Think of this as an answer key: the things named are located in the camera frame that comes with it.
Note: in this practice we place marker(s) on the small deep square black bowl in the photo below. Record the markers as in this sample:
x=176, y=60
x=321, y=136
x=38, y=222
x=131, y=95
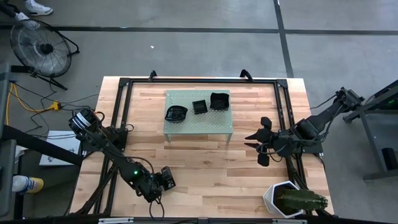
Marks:
x=199, y=107

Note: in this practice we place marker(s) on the large square black bowl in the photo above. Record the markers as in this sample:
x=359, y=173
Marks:
x=219, y=101

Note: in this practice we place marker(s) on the grey and black cart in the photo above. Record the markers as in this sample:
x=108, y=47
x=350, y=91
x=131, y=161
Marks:
x=379, y=130

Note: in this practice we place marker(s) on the orange power plug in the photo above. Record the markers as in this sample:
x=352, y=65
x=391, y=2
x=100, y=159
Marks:
x=56, y=106

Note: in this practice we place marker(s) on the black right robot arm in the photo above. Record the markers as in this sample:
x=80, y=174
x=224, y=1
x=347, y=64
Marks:
x=317, y=124

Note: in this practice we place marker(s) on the white and yellow bottle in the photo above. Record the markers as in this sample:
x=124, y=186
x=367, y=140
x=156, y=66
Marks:
x=28, y=184

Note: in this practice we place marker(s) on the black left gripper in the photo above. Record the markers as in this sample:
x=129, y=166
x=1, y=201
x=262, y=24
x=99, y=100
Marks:
x=150, y=188

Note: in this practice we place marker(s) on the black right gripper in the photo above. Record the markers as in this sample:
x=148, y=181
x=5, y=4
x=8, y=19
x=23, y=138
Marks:
x=276, y=141

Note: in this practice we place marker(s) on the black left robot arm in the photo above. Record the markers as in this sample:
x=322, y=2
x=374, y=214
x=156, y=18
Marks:
x=124, y=165

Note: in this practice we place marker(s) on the black aluminium table frame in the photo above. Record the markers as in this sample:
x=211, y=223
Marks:
x=202, y=80

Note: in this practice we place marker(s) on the white printed box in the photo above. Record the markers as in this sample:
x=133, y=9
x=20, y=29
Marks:
x=59, y=149

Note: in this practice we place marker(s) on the black table clamp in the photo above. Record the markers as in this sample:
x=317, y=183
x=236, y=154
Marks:
x=246, y=74
x=152, y=74

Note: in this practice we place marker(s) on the green perforated metal shelf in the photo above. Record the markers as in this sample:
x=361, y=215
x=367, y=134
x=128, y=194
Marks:
x=202, y=124

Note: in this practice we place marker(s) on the white hexagonal plant pot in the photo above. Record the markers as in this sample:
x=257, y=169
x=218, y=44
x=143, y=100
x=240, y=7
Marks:
x=270, y=197

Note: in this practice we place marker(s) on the black diagonal beam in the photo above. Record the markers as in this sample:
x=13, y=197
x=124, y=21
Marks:
x=37, y=146

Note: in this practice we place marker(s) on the person's white shoe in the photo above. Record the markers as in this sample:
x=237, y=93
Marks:
x=37, y=8
x=23, y=17

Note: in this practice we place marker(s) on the green cactus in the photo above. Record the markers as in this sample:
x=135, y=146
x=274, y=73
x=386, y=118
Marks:
x=301, y=200

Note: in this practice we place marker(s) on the black floor fan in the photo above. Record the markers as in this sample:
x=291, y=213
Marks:
x=40, y=49

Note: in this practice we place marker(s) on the oval wavy black plate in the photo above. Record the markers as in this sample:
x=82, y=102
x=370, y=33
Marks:
x=176, y=114

